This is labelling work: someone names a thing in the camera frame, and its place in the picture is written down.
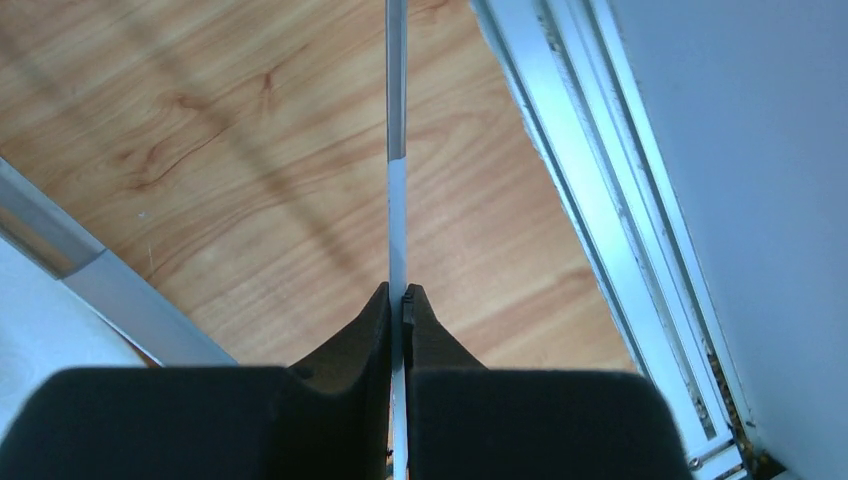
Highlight white and metal tongs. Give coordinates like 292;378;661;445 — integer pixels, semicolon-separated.
385;0;408;479

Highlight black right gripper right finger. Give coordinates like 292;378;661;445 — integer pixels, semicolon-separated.
402;285;692;479

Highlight stainless steel tray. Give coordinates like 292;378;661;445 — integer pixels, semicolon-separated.
1;160;237;366

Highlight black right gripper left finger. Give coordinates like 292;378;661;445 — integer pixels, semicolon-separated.
1;285;391;479

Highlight aluminium frame rail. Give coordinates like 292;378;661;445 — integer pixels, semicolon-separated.
472;1;750;479

